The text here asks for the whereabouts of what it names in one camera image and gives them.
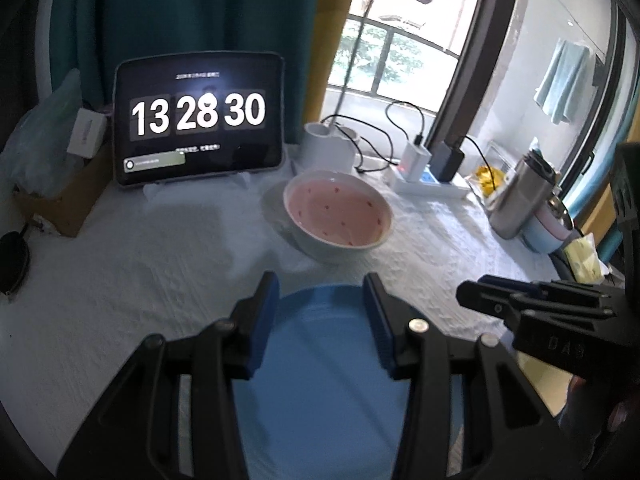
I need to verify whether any white patterned tablecloth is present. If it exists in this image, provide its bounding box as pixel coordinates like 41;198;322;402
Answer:
1;166;558;470

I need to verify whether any person's hand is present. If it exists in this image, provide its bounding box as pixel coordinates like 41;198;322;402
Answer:
556;375;639;441

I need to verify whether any cardboard box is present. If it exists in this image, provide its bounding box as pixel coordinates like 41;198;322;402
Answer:
12;145;113;237

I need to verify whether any tablet showing clock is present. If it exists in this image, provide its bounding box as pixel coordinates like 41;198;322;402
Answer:
112;51;284;188

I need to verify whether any yellow curtain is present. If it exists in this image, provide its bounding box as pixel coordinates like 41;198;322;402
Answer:
302;0;352;124

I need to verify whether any light blue plate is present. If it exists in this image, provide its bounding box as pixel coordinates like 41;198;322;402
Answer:
232;283;464;480

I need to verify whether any white charger plug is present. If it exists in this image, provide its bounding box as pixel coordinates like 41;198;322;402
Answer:
398;134;432;183

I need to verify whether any teal curtain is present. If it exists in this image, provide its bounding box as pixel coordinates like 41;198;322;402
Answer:
50;0;318;143

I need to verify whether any white desk lamp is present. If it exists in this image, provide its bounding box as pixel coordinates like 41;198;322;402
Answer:
302;0;441;174

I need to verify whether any steel travel mug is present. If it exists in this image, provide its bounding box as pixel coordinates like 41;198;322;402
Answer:
488;150;556;240

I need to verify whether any small white box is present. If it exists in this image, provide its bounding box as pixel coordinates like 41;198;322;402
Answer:
66;108;107;159

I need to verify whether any clear plastic bag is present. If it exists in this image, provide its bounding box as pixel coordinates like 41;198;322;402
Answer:
1;68;85;198

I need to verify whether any black charger plug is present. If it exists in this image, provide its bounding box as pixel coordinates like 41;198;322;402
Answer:
430;142;464;183

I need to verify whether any light blue small bowl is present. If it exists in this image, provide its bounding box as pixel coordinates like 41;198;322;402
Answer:
521;217;570;255

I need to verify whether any pink watermelon bowl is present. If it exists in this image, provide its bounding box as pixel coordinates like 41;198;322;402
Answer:
282;170;394;263

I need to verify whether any white power strip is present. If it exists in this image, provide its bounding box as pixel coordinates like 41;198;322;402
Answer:
384;167;471;200

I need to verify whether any hanging light blue towel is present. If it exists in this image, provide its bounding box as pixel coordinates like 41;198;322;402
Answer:
534;39;594;125

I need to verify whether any black round object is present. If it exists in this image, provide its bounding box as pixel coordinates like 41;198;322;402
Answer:
0;222;30;297

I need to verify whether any black cable of charger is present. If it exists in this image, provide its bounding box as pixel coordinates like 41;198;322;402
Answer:
451;134;501;196

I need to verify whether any pink steel-lined bowl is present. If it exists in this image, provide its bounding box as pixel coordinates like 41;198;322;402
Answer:
535;195;574;242

